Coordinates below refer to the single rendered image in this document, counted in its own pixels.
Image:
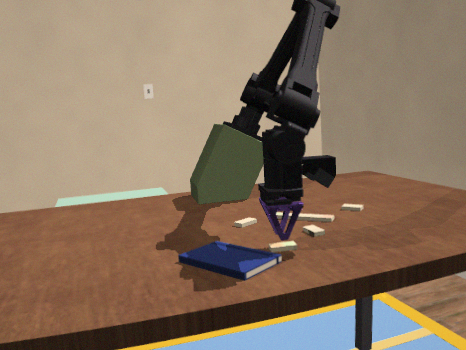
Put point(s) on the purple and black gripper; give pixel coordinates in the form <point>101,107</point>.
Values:
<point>270,192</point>

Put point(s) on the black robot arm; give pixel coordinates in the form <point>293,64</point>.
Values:
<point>299,104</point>

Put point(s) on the blue notebook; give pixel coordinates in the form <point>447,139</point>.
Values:
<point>230,260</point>

